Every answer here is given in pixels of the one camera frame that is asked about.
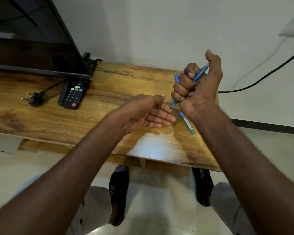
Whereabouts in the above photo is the person's right hand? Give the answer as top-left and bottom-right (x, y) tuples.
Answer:
(171, 49), (223, 120)

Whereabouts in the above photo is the person's left hand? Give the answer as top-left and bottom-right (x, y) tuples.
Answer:
(105, 93), (176, 135)

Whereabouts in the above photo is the teal lead refill tube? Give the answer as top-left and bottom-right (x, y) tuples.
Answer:
(179, 112), (196, 135)

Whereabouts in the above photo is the person's left forearm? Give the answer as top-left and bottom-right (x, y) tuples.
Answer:
(0, 112), (133, 235)

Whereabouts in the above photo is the person's right forearm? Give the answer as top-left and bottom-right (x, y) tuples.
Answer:
(191, 102), (294, 235)

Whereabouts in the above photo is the person's left black sock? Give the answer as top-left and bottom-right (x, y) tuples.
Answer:
(108, 165), (130, 227)

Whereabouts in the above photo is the person's black sock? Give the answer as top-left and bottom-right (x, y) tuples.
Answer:
(108, 165), (130, 227)
(191, 167), (214, 208)

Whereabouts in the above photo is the person's right black sock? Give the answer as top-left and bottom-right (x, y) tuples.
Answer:
(191, 167), (214, 208)

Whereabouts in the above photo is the person's left grey trouser leg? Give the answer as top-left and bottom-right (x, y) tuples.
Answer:
(12, 173), (113, 235)

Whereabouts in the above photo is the person's grey trouser leg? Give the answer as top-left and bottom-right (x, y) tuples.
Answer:
(209, 182), (256, 235)
(12, 173), (113, 235)

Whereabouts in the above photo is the person's right grey trouser leg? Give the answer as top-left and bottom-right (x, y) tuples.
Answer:
(209, 182), (256, 235)

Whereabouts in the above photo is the black remote control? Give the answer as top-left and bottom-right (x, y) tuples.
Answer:
(57, 79), (90, 110)

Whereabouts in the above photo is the black power strip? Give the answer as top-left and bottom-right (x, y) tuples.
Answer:
(82, 52), (98, 76)

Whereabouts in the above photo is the black television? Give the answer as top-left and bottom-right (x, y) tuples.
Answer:
(0, 0), (91, 79)

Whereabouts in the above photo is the black wall cable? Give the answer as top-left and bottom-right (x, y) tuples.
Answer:
(218, 45), (294, 93)

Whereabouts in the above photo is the black power plug with cable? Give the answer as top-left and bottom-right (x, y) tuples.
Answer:
(21, 79), (68, 107)

